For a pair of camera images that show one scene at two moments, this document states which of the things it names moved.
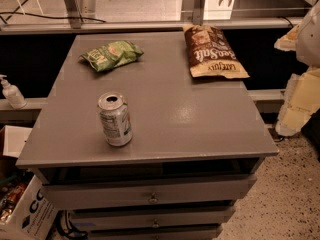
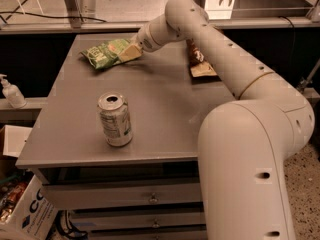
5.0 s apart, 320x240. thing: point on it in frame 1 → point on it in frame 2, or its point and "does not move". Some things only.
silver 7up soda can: x=115 y=116 does not move
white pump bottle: x=12 y=93 does not move
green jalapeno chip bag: x=110 y=55 does not move
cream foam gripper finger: x=302 y=99 → x=132 y=52
